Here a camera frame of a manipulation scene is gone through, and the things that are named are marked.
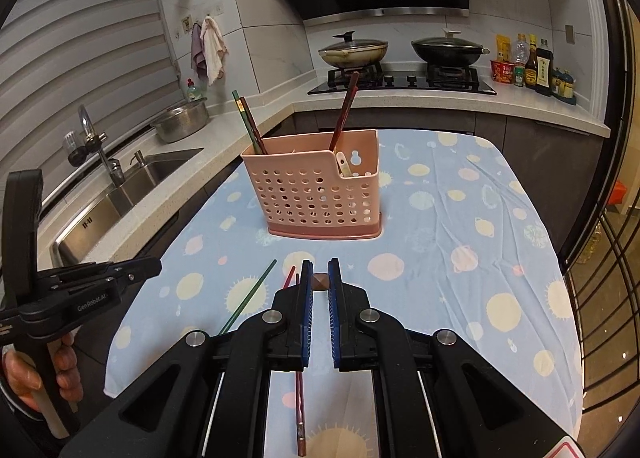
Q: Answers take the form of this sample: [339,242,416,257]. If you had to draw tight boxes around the maroon chopstick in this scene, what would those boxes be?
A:
[295,371,306,457]

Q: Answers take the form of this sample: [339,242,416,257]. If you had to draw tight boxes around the dark red chopstick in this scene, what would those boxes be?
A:
[240,96,268,155]

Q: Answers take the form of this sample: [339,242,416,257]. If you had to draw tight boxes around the chrome kitchen faucet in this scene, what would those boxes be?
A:
[63,105,126,186]

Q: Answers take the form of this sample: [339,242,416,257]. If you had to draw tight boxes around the person's left hand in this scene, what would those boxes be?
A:
[2,333,84,412]

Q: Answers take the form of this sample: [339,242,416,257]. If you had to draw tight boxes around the red chopstick on table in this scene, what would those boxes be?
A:
[282,265,296,289]

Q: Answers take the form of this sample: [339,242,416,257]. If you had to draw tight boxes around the stainless steel sink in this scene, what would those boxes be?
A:
[50,148,201,267]

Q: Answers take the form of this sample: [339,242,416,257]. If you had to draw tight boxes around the green chopstick on table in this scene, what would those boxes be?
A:
[218,259,277,335]

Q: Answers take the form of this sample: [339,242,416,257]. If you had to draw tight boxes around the pink perforated utensil holder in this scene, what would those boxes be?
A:
[242,130,382,241]

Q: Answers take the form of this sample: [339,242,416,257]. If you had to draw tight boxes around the blue planet pattern tablecloth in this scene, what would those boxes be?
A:
[104,130,582,457]

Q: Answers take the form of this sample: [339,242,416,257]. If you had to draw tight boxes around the stainless steel bowl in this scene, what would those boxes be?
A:
[151,98,209,144]

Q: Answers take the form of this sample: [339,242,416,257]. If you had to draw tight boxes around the green chopstick in holder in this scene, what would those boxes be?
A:
[232,90,262,155]

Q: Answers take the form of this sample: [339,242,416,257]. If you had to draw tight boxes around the green dish soap bottle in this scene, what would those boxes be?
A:
[186,78,203,101]

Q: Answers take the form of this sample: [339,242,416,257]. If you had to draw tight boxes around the purple hanging cloth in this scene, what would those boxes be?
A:
[191,22,207,80]

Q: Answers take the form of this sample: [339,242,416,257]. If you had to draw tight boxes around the beige wok with lid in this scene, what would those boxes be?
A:
[318,30,388,70]

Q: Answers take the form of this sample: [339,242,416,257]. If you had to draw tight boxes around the black gas cooktop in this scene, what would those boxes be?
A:
[309,63,497,96]

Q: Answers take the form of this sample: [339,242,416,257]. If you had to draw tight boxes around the white pink hanging towel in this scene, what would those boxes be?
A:
[201,15,229,86]

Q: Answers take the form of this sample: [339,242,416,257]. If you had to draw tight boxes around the white window blind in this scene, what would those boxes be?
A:
[1,0,182,192]

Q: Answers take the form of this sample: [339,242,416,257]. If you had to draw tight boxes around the black frying pan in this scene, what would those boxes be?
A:
[411,29,490,67]

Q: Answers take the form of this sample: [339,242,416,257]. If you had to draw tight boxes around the red instant noodle cup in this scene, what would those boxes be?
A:
[490,60,515,85]

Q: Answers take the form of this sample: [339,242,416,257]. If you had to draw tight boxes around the small green cap jar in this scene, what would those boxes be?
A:
[513,64,525,87]

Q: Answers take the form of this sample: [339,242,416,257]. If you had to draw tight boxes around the dark soy sauce bottle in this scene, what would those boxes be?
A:
[525,35,537,90]

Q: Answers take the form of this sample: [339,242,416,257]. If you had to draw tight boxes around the yellow seasoning packet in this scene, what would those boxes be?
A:
[496,35,511,62]

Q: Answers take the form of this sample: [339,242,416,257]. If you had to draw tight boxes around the clear plastic bottle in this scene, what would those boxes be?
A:
[512,34,529,65]

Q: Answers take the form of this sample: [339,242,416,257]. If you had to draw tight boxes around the small teal jar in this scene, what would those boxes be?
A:
[551,68,577,105]

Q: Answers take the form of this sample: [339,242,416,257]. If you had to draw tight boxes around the black vinegar bottle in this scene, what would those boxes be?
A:
[536,38,553,96]

